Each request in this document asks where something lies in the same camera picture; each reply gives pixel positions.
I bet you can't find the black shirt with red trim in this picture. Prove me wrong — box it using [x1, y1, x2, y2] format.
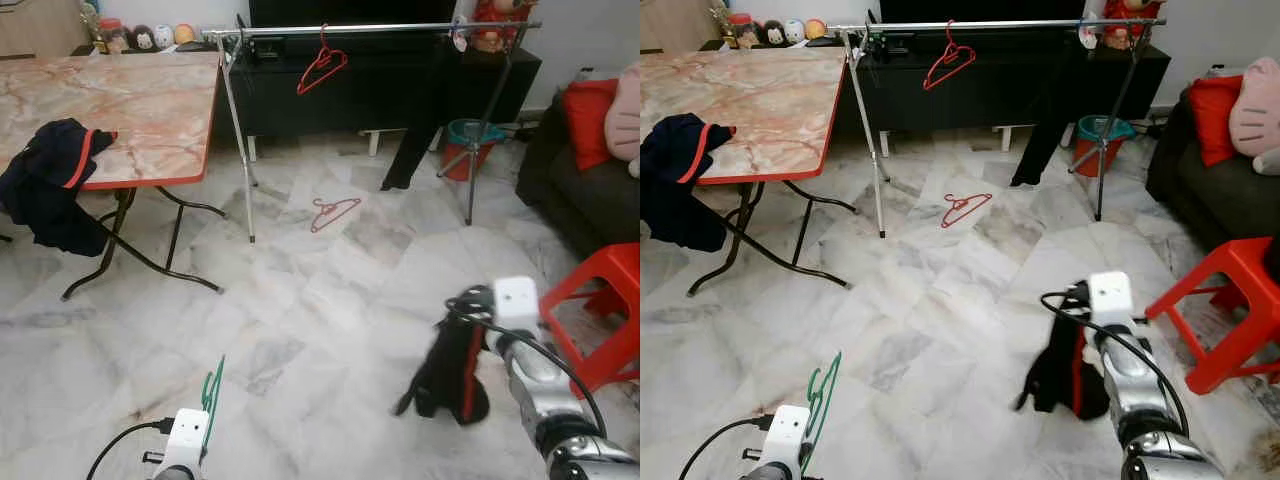
[391, 284, 497, 427]
[1014, 284, 1112, 417]

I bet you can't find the navy shirt with red stripe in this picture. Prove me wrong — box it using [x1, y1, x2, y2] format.
[640, 111, 739, 254]
[0, 117, 120, 259]

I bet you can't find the green plastic clothes hanger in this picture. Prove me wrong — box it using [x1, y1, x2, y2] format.
[197, 354, 228, 452]
[804, 351, 844, 450]

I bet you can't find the red plastic clothes hanger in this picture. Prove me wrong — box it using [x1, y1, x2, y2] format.
[309, 195, 364, 235]
[295, 24, 350, 97]
[939, 191, 995, 230]
[921, 19, 977, 92]

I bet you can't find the red plastic stool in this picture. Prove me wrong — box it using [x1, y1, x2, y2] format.
[537, 241, 641, 400]
[1144, 236, 1280, 397]

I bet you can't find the dark grey sofa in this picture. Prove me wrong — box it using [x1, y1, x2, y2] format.
[1144, 89, 1280, 253]
[516, 89, 641, 263]

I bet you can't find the red bin with teal bag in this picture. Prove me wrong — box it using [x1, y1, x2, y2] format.
[444, 117, 509, 184]
[1074, 113, 1137, 179]

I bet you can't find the plain black garment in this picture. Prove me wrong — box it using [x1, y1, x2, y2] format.
[379, 48, 462, 192]
[1009, 43, 1092, 189]

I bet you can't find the red cushion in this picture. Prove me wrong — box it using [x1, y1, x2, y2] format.
[1186, 74, 1245, 167]
[561, 77, 622, 172]

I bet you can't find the pink cat face pillow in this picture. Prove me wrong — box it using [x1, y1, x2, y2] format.
[1227, 56, 1280, 160]
[602, 64, 641, 162]

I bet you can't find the red laughing buddha statue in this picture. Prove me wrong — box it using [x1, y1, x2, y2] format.
[469, 0, 537, 54]
[1099, 0, 1167, 50]

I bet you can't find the silver metal clothes rack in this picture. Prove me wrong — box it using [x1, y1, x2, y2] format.
[827, 14, 1170, 240]
[202, 19, 544, 245]

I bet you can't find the black flat screen television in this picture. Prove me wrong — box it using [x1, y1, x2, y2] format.
[247, 0, 460, 30]
[877, 0, 1087, 24]

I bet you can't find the black clothes clip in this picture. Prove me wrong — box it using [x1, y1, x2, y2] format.
[866, 10, 893, 57]
[238, 14, 267, 63]

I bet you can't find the light wooden cupboard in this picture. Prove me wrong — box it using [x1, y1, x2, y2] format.
[640, 0, 717, 54]
[0, 0, 92, 60]

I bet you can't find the marble top red edge table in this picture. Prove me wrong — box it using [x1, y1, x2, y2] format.
[640, 46, 860, 297]
[0, 51, 230, 302]

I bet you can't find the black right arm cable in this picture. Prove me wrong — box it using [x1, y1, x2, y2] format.
[444, 296, 609, 442]
[1039, 289, 1192, 437]

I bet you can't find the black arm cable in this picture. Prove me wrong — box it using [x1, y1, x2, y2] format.
[1039, 289, 1192, 437]
[677, 414, 777, 480]
[84, 419, 177, 480]
[444, 296, 609, 442]

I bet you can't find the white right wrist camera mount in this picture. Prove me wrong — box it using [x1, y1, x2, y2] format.
[1087, 270, 1137, 332]
[491, 276, 542, 337]

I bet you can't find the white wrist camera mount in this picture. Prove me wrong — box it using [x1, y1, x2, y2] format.
[1087, 270, 1137, 332]
[761, 403, 814, 472]
[491, 276, 542, 337]
[162, 407, 212, 472]

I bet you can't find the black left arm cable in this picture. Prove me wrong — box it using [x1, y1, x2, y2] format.
[84, 419, 177, 480]
[677, 414, 777, 480]

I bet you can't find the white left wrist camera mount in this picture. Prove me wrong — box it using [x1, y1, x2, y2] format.
[162, 407, 212, 472]
[761, 403, 814, 472]

